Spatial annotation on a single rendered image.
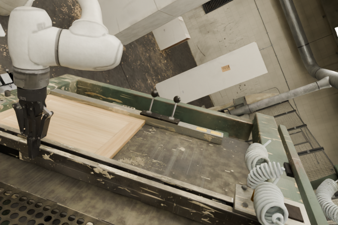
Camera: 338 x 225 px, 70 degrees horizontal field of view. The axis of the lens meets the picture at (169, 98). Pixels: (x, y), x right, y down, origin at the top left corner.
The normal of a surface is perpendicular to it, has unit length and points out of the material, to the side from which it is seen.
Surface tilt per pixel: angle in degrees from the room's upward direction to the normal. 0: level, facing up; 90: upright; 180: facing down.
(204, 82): 90
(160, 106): 90
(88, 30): 46
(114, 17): 90
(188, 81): 90
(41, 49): 68
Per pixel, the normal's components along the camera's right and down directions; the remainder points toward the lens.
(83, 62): 0.12, 0.72
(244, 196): 0.16, -0.93
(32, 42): 0.27, 0.32
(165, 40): -0.31, 0.20
